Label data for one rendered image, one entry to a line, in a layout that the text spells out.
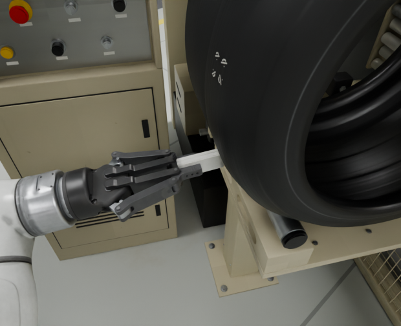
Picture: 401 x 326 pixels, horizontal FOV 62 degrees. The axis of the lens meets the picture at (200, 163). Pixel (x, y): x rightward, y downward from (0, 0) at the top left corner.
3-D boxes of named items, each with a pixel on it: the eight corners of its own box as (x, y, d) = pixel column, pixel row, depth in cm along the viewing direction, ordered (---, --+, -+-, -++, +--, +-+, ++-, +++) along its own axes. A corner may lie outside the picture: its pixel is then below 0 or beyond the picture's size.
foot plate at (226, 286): (204, 243, 158) (204, 240, 156) (257, 232, 162) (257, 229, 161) (218, 297, 139) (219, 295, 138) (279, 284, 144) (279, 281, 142)
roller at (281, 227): (246, 114, 80) (237, 128, 82) (231, 108, 77) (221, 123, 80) (314, 236, 55) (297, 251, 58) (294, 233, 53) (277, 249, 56)
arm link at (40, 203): (21, 164, 49) (60, 154, 50) (48, 201, 56) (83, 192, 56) (10, 213, 43) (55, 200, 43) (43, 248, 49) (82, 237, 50)
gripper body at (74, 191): (56, 203, 44) (125, 185, 45) (61, 160, 50) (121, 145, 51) (78, 233, 50) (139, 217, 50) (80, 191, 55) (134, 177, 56)
